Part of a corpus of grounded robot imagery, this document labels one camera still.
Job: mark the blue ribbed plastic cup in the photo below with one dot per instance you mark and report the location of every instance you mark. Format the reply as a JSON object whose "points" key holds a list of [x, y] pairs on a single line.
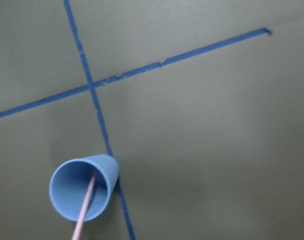
{"points": [[69, 184]]}

